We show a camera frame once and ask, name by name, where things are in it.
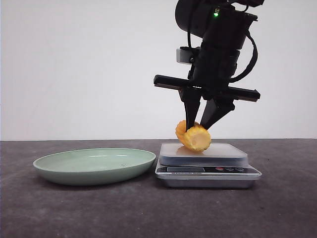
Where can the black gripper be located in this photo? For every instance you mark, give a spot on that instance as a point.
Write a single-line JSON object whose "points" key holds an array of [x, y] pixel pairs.
{"points": [[210, 74]]}

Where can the yellow corn cob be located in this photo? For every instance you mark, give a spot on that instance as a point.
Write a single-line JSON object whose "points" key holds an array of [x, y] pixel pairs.
{"points": [[197, 138]]}

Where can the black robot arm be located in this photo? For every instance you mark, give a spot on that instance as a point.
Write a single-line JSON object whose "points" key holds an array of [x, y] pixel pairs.
{"points": [[223, 30]]}

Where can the silver digital kitchen scale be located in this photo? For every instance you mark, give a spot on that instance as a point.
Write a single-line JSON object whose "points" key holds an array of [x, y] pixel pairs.
{"points": [[220, 166]]}

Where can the green round plate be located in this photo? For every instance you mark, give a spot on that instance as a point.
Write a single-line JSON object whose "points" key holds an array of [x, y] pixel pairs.
{"points": [[94, 166]]}

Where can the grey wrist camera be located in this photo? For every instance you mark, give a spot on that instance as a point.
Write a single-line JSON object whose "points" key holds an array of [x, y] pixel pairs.
{"points": [[186, 55]]}

